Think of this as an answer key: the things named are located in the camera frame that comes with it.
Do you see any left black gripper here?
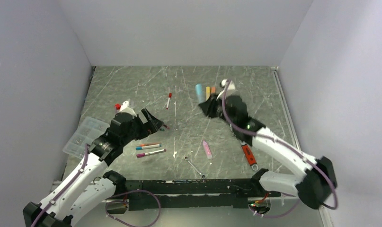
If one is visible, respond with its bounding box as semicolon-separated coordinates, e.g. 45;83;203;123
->
121;108;164;146

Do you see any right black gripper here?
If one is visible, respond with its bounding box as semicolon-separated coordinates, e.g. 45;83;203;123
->
199;92;237;128

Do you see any yellow highlighter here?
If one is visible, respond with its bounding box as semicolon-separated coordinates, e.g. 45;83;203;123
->
205;87;211;100

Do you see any blue highlighter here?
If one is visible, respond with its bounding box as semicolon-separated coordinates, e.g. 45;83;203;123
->
195;84;206;104

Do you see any pink highlighter body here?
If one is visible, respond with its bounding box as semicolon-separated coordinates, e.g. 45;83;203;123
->
202;140;213;160

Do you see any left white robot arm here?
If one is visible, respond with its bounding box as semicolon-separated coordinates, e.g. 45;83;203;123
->
23;107;165;227

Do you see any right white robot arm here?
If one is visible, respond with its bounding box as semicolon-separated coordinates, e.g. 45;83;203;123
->
199;94;338;210

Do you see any orange marker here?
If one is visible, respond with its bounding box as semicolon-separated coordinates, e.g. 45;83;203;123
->
136;143;161;147

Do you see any blue capped white marker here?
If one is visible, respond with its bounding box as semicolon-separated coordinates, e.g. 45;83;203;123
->
135;145;160;150

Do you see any red capped white marker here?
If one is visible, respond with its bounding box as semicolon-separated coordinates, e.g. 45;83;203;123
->
165;92;172;109

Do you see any magenta capped white marker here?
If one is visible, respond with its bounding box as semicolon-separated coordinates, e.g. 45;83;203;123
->
136;149;167;158

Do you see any clear plastic parts box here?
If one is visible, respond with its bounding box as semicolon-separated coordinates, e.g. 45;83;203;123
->
62;117;109;159

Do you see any silver ratchet wrench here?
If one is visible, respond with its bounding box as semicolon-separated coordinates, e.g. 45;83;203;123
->
184;156;206;179

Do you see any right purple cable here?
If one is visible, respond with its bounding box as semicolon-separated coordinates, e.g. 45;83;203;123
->
221;79;339;219

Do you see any purple cable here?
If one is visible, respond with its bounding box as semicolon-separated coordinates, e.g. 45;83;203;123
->
31;144;162;227
221;79;339;219

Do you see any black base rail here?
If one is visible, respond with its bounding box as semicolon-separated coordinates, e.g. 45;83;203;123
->
109;179;280;211

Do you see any aluminium side rail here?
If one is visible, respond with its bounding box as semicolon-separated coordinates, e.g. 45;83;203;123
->
270;67;301;149

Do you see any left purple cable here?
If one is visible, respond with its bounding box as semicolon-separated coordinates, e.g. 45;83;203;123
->
31;144;162;227

